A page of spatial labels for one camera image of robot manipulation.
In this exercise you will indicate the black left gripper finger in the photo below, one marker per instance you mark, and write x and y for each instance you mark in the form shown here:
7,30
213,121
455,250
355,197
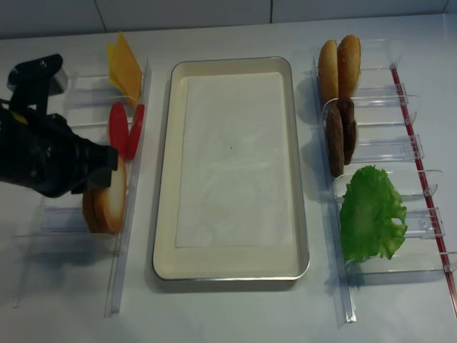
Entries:
99,179
98,157

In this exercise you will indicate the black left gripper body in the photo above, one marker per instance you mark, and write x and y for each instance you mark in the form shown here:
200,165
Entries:
43,154

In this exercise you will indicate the left red tomato slice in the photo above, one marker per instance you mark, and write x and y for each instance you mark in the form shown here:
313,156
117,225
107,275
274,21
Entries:
118,129

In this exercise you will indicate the red tomato slice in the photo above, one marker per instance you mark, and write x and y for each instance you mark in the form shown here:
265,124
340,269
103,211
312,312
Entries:
135,132
118,129

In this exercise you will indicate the right red tomato slice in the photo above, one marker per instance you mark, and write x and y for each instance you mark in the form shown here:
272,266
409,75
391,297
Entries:
135,132

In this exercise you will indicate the orange cheese slice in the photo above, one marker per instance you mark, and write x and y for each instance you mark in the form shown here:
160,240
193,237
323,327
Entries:
126,71

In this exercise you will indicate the yellow cheese slice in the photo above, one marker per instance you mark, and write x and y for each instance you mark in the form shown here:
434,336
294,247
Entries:
110,53

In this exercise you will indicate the left brown meat patty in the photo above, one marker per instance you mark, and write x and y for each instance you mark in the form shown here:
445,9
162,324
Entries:
334,134

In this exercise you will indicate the brown meat patty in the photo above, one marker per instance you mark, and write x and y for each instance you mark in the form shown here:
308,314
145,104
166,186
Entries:
346,108
334,134

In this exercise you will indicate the right brown meat patty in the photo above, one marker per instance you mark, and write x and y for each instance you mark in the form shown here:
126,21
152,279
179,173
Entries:
346,108

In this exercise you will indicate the green lettuce leaf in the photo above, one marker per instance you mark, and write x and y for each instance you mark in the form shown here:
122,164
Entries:
372,216

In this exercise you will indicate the left clear acrylic rack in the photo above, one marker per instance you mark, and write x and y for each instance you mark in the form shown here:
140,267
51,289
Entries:
52,257

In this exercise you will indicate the clear acrylic rack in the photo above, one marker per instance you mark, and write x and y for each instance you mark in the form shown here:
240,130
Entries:
384,114
52,257

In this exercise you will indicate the cream metal tray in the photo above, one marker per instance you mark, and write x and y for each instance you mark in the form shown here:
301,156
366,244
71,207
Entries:
170,262

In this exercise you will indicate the white paper liner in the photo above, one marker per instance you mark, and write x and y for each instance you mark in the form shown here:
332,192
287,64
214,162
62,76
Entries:
235,178

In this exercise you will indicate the left bun half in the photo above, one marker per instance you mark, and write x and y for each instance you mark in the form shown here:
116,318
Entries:
328,70

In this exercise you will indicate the bun half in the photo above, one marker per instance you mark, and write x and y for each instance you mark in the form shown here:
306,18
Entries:
328,70
349,64

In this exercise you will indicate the right bun half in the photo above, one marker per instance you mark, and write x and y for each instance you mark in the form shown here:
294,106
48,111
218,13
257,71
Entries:
349,64

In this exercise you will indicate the right clear acrylic rack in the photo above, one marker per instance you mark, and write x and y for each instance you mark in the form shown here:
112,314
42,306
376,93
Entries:
384,114

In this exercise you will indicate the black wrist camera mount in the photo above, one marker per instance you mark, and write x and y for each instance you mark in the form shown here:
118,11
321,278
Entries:
33,82

